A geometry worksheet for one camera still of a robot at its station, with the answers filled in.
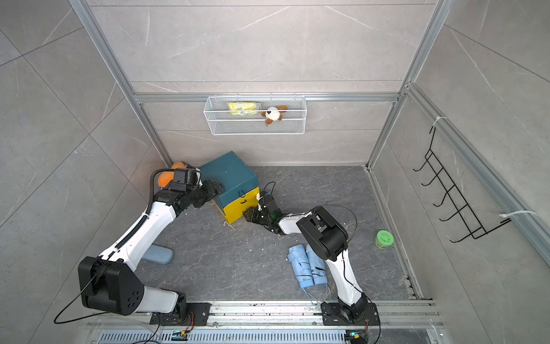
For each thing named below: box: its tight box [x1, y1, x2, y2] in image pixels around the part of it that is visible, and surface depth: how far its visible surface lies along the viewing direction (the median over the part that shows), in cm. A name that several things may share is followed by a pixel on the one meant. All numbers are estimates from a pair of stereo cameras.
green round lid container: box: [373, 229, 395, 251], surface depth 89 cm
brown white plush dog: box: [260, 105, 288, 127], surface depth 87 cm
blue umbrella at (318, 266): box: [305, 243, 328, 286], surface depth 82 cm
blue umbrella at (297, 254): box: [287, 243, 315, 289], surface depth 83 cm
